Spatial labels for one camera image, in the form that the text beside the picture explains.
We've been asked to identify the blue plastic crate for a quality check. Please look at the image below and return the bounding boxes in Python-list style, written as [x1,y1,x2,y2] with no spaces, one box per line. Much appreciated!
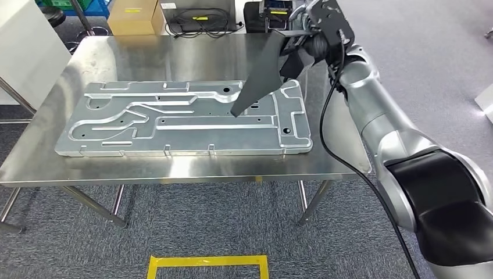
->
[63,0,112,18]

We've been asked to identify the black plastic panel part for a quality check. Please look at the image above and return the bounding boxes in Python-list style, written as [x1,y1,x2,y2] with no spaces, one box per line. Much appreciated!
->
[230,28,321,118]

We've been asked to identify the black coiled cables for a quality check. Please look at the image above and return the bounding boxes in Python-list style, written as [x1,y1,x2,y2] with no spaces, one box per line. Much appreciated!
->
[165,8,246,40]

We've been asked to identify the black round stool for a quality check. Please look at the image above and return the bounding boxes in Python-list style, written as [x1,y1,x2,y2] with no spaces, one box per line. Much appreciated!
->
[40,5,67,28]

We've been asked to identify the black post with chrome base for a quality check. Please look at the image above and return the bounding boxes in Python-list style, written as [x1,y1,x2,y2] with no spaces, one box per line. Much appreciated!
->
[69,0,110,41]

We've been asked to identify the brown cardboard box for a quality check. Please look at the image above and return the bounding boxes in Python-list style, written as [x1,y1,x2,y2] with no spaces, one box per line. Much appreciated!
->
[107,0,166,37]

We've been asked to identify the white cabinet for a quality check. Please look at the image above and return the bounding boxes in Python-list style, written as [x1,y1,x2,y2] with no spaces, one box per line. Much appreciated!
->
[0,0,73,111]

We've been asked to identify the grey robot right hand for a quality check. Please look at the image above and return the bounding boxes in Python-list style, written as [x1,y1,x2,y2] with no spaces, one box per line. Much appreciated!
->
[288,0,316,38]

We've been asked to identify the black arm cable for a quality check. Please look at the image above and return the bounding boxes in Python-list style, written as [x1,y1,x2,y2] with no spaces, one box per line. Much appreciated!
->
[319,30,421,279]

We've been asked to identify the stainless steel workbench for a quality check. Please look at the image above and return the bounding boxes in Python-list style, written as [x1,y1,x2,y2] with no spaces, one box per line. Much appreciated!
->
[0,33,373,237]

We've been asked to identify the black device with yellow label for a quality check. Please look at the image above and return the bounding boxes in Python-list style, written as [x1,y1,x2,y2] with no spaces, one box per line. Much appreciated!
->
[244,0,295,35]

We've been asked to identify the white box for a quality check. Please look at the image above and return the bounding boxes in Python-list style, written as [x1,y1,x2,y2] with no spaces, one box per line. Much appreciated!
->
[474,83,493,125]

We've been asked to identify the stamped grey metal plate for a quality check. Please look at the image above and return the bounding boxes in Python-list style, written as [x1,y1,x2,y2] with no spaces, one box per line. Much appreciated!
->
[54,80,313,158]

